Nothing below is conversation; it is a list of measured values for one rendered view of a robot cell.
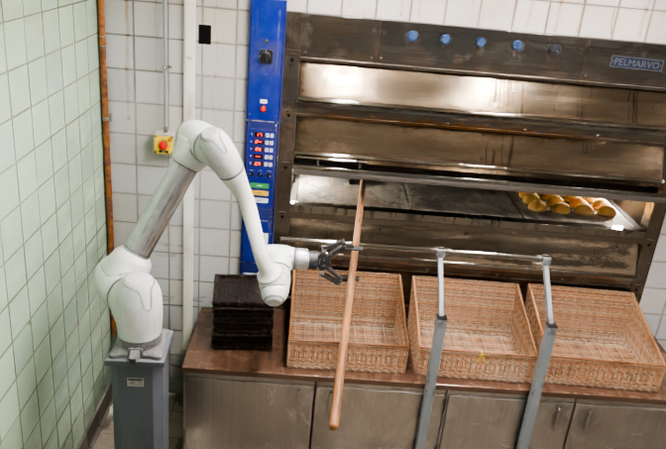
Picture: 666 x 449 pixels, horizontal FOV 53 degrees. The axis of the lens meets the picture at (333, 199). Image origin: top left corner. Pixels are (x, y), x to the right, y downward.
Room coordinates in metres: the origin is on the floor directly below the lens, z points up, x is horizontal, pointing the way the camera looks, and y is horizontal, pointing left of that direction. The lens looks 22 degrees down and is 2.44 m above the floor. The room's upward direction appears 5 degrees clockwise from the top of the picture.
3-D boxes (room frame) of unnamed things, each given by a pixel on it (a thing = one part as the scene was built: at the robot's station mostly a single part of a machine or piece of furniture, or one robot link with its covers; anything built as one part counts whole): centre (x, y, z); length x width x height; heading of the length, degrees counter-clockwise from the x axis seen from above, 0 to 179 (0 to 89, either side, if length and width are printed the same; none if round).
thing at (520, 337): (2.84, -0.72, 0.72); 0.56 x 0.49 x 0.28; 91
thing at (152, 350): (2.02, 0.64, 1.03); 0.22 x 0.18 x 0.06; 6
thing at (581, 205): (3.57, -1.25, 1.21); 0.61 x 0.48 x 0.06; 2
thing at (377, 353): (2.82, -0.12, 0.72); 0.56 x 0.49 x 0.28; 93
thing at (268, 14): (3.99, 0.40, 1.07); 1.93 x 0.16 x 2.15; 2
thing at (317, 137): (3.11, -0.69, 1.54); 1.79 x 0.11 x 0.19; 92
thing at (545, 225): (3.13, -0.69, 1.16); 1.80 x 0.06 x 0.04; 92
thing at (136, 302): (2.05, 0.65, 1.17); 0.18 x 0.16 x 0.22; 39
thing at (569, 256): (3.11, -0.69, 1.02); 1.79 x 0.11 x 0.19; 92
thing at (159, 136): (3.00, 0.81, 1.46); 0.10 x 0.07 x 0.10; 92
